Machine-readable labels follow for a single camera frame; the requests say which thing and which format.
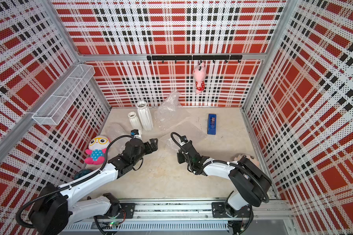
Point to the black hook rail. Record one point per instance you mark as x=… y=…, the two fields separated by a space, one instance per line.
x=161 y=58

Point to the metal base rail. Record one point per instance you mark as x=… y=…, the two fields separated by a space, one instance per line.
x=200 y=214

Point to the pink hanging plush toy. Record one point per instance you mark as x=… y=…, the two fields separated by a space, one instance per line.
x=199 y=74

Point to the tall white ribbed vase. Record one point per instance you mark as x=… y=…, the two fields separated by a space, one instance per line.
x=145 y=115

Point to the clear wall shelf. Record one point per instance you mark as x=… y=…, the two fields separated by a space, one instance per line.
x=55 y=107

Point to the blue box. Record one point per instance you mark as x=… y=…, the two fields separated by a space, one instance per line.
x=212 y=124

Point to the teal alarm clock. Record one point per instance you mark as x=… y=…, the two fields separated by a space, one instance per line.
x=82 y=173

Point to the owl plush toy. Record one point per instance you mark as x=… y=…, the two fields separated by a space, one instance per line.
x=96 y=150

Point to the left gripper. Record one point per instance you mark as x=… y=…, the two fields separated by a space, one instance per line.
x=154 y=146

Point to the crumpled bubble wrap pile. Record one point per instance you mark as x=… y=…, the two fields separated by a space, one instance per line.
x=169 y=112

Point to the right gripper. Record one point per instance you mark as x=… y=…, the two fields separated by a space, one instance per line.
x=180 y=159

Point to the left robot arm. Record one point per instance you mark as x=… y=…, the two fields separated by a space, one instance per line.
x=58 y=207

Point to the short white ribbed vase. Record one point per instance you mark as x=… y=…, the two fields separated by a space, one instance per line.
x=135 y=121

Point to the doll head plush toy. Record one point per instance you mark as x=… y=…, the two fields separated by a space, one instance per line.
x=240 y=156

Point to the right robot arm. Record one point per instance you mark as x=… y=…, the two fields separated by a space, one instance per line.
x=250 y=182

